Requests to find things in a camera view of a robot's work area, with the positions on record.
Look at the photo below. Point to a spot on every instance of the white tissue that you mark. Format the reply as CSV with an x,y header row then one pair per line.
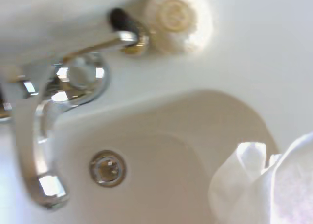
x,y
281,185

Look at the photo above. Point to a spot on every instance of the white vanity sink top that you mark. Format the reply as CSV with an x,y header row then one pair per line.
x,y
220,82

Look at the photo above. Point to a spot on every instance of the chrome sink drain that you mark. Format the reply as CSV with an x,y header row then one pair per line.
x,y
107,168

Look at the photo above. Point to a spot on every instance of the chrome sink faucet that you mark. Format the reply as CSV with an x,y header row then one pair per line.
x,y
44,116

